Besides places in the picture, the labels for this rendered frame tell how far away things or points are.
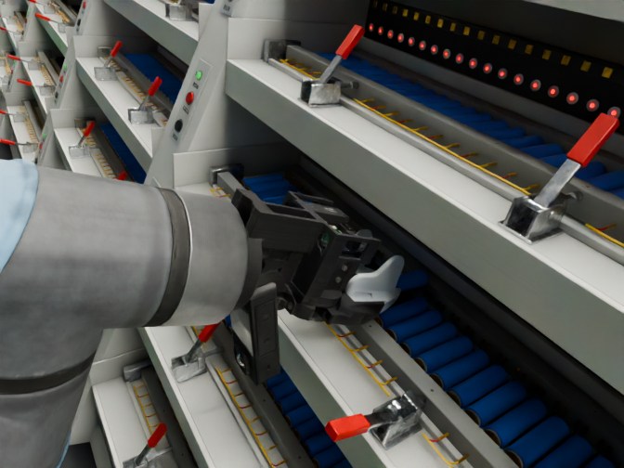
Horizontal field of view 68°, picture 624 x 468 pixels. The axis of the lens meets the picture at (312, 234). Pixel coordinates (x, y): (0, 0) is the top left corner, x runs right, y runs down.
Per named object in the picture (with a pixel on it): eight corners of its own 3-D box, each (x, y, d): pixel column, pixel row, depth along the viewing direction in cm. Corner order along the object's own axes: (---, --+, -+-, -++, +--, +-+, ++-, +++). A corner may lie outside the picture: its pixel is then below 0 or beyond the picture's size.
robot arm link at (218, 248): (158, 357, 28) (117, 268, 35) (226, 351, 32) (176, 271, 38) (207, 233, 26) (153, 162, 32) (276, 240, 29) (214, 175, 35)
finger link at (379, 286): (441, 268, 44) (374, 258, 38) (410, 318, 45) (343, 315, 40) (420, 251, 46) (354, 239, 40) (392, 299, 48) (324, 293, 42)
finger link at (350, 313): (395, 313, 41) (319, 309, 36) (386, 326, 41) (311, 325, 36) (365, 282, 44) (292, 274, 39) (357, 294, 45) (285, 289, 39)
